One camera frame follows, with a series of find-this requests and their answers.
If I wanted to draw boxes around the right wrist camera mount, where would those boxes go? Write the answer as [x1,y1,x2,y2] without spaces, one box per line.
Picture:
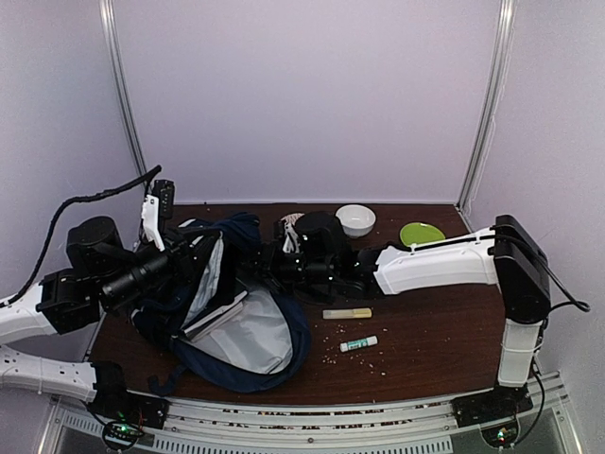
[277,221,301,253]

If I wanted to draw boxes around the blue Humor book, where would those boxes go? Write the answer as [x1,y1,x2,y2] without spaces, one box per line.
[183,290,249,341]

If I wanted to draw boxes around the green plate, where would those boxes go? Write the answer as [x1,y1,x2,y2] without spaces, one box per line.
[399,222,445,246]

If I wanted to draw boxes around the right aluminium frame post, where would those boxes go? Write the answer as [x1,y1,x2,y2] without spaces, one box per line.
[457,0,517,215]

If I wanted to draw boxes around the yellow highlighter pen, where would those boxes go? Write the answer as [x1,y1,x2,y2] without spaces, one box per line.
[322,307,372,320]

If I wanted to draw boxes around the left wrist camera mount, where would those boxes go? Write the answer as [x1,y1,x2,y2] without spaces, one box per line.
[141,180,176,252]

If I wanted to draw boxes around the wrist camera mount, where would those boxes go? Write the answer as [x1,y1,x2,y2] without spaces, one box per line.
[277,221,301,253]
[141,180,176,252]

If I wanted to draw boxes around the left aluminium frame post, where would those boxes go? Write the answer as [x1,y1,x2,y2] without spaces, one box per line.
[98,0,147,176]

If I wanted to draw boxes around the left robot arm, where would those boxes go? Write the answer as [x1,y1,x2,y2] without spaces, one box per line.
[1,217,221,421]

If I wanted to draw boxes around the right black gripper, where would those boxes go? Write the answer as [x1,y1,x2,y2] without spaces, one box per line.
[235,239,336,296]

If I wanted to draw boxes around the white green glue stick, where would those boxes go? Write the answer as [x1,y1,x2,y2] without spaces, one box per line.
[339,336,378,353]

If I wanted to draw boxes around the front aluminium rail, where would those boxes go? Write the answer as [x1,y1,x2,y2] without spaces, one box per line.
[46,385,573,454]

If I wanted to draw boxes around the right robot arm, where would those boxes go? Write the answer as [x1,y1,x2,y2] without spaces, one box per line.
[255,212,591,426]

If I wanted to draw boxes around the navy blue backpack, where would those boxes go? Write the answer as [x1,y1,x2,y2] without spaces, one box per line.
[130,213,312,396]

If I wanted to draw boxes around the red patterned small bowl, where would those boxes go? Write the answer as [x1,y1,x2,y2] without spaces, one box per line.
[279,213,304,227]

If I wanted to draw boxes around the aluminium frame post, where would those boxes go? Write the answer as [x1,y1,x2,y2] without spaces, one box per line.
[457,0,517,215]
[98,0,147,176]

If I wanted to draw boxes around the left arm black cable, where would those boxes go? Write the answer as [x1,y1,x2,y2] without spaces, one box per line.
[0,164,163,308]

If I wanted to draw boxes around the white ceramic bowl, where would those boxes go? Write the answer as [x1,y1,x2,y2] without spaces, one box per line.
[336,204,376,239]

